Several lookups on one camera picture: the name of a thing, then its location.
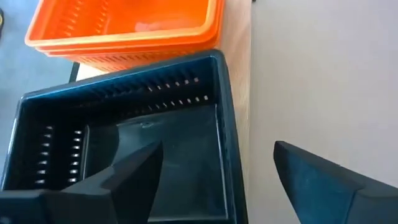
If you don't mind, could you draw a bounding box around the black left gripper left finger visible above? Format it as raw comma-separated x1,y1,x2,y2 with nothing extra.
0,141,165,224

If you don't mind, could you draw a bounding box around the black slotted plastic basket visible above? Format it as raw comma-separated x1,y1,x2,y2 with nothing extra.
0,49,249,224

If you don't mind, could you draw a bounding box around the orange slotted plastic basket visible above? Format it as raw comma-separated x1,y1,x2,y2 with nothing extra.
34,18,224,57
24,0,226,50
45,24,223,73

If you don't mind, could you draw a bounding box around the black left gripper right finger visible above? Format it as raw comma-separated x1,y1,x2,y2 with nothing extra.
273,140,398,224

